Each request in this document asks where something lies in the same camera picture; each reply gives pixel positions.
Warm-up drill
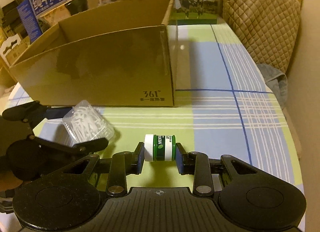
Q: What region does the clear floss pick box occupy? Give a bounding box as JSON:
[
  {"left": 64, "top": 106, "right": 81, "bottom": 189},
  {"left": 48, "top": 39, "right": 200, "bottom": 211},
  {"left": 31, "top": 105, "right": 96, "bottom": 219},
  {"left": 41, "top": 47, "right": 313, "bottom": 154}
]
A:
[{"left": 62, "top": 100, "right": 115, "bottom": 144}]

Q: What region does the green white balm jar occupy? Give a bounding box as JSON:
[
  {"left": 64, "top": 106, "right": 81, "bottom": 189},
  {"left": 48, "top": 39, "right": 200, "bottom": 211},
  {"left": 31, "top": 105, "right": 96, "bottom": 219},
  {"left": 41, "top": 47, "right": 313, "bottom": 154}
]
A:
[{"left": 144, "top": 134, "right": 176, "bottom": 162}]

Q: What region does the brown cardboard box on floor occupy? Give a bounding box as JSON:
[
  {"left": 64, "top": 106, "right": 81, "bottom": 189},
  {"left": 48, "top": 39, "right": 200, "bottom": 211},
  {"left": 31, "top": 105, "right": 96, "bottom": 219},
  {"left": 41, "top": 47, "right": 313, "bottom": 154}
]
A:
[{"left": 1, "top": 34, "right": 30, "bottom": 83}]

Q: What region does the black folding ladder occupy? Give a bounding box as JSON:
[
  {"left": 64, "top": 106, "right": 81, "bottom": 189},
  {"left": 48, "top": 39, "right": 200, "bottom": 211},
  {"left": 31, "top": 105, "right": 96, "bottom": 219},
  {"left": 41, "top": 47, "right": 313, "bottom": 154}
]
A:
[{"left": 1, "top": 0, "right": 28, "bottom": 39}]

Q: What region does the dark blue milk carton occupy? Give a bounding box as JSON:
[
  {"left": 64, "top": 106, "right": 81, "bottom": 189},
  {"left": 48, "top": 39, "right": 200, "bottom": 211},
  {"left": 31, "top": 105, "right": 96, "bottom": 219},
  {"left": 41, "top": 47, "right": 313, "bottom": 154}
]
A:
[{"left": 17, "top": 0, "right": 66, "bottom": 43}]

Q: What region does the open brown cardboard box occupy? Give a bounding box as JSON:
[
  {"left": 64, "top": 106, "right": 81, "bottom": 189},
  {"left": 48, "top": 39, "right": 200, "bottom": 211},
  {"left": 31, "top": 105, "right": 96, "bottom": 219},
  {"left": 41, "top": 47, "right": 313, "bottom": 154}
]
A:
[{"left": 9, "top": 0, "right": 178, "bottom": 107}]

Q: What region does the grey towel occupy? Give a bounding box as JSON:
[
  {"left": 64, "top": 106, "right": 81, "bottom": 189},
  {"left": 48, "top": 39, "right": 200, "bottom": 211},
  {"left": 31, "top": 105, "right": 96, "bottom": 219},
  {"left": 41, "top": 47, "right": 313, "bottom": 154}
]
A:
[{"left": 257, "top": 64, "right": 288, "bottom": 109}]

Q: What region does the orange instant noodle bowl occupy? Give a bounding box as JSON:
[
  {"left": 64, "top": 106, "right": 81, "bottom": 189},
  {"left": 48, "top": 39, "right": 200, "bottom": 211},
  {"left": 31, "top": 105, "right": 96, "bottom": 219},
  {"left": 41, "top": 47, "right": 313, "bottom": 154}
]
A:
[{"left": 37, "top": 0, "right": 88, "bottom": 33}]

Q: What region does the beige quilted chair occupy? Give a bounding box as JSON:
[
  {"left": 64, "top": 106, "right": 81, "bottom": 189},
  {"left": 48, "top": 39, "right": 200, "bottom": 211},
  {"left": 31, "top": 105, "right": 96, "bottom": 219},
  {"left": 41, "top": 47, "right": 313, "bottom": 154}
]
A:
[{"left": 220, "top": 0, "right": 301, "bottom": 73}]

